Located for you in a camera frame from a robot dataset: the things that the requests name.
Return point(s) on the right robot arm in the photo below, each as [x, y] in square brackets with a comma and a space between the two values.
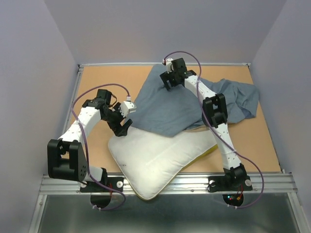
[214, 116]

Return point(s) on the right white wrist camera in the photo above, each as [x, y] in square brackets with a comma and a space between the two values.
[168, 64]

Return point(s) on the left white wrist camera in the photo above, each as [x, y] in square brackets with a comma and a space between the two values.
[127, 107]

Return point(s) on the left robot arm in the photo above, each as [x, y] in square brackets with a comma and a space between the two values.
[67, 159]

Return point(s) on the aluminium front rail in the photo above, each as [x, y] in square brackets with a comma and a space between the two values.
[184, 183]

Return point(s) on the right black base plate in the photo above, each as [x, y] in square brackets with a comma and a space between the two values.
[225, 183]

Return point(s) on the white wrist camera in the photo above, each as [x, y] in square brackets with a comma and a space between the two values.
[168, 64]
[127, 107]

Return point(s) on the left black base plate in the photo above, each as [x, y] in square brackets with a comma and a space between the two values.
[112, 182]

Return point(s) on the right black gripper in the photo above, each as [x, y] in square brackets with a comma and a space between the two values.
[165, 76]

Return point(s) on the white pillow yellow edge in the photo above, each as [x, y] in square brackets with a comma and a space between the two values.
[149, 161]

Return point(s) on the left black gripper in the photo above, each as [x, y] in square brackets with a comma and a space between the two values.
[119, 130]

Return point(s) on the blue grey pillowcase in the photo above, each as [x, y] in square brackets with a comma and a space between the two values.
[169, 112]

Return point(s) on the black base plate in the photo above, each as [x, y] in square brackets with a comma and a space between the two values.
[225, 183]
[112, 182]

